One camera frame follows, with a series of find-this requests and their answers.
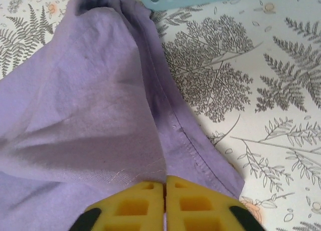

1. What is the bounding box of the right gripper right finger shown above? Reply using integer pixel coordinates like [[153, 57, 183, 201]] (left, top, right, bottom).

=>
[[165, 175, 264, 231]]

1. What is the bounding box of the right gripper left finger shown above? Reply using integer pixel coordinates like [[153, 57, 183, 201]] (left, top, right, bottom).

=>
[[71, 180, 165, 231]]

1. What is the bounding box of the purple t-shirt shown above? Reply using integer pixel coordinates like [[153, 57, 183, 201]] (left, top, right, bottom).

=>
[[0, 0, 245, 231]]

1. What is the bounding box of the light blue plastic basket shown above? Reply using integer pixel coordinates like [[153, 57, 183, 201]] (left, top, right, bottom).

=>
[[135, 0, 276, 11]]

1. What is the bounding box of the floral patterned table cover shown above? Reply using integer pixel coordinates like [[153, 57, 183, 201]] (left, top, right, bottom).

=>
[[0, 0, 321, 231]]

